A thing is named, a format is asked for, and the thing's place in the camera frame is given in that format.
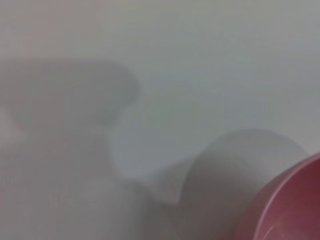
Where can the pink plastic bowl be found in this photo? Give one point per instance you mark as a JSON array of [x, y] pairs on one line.
[[292, 207]]

